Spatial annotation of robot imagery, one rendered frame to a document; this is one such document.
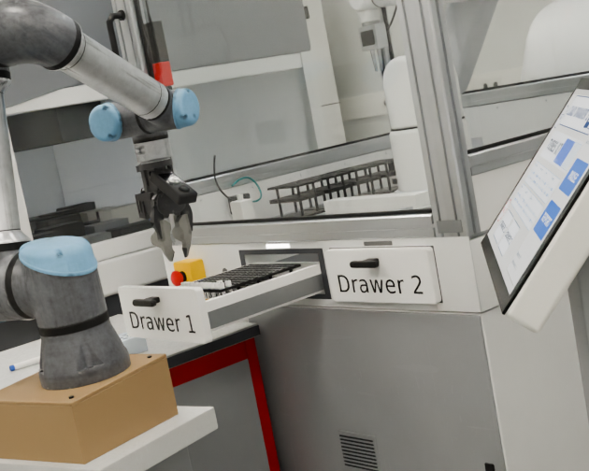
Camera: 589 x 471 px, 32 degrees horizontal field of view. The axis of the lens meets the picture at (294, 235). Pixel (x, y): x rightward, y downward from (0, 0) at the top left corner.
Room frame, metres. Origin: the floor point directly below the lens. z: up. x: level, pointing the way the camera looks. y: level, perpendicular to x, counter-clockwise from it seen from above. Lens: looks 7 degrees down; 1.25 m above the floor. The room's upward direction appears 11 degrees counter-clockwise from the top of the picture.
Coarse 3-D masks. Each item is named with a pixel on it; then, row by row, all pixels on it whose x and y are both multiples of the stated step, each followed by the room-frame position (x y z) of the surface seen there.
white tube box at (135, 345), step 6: (120, 336) 2.33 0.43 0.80; (126, 336) 2.31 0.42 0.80; (126, 342) 2.26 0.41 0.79; (132, 342) 2.27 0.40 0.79; (138, 342) 2.28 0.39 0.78; (144, 342) 2.29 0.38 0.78; (126, 348) 2.26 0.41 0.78; (132, 348) 2.27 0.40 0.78; (138, 348) 2.28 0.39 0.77; (144, 348) 2.29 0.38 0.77
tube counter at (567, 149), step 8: (568, 136) 1.44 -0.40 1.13; (560, 144) 1.47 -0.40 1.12; (568, 144) 1.40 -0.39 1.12; (576, 144) 1.34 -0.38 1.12; (560, 152) 1.43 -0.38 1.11; (568, 152) 1.36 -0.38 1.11; (576, 152) 1.31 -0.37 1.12; (552, 160) 1.46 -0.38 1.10; (560, 160) 1.39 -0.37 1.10; (568, 160) 1.33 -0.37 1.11; (560, 168) 1.35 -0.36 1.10
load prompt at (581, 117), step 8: (576, 96) 1.59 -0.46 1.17; (584, 96) 1.51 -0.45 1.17; (576, 104) 1.54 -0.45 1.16; (584, 104) 1.47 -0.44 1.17; (568, 112) 1.57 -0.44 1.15; (576, 112) 1.50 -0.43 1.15; (584, 112) 1.43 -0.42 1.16; (568, 120) 1.52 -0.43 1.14; (576, 120) 1.46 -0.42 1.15; (584, 120) 1.39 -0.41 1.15; (568, 128) 1.48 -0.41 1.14; (576, 128) 1.42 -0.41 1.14; (584, 128) 1.35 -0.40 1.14
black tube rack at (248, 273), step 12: (252, 264) 2.34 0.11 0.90; (264, 264) 2.31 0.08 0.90; (276, 264) 2.27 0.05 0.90; (288, 264) 2.24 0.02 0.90; (300, 264) 2.22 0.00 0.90; (216, 276) 2.27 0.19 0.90; (228, 276) 2.24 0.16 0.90; (240, 276) 2.20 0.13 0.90; (252, 276) 2.17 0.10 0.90; (264, 276) 2.15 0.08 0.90; (228, 288) 2.09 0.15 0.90; (240, 288) 2.22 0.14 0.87
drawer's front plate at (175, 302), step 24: (120, 288) 2.19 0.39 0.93; (144, 288) 2.11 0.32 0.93; (168, 288) 2.05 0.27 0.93; (192, 288) 1.99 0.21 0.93; (144, 312) 2.13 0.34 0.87; (168, 312) 2.06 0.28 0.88; (192, 312) 1.99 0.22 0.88; (144, 336) 2.14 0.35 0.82; (168, 336) 2.07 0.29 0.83; (192, 336) 2.01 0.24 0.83
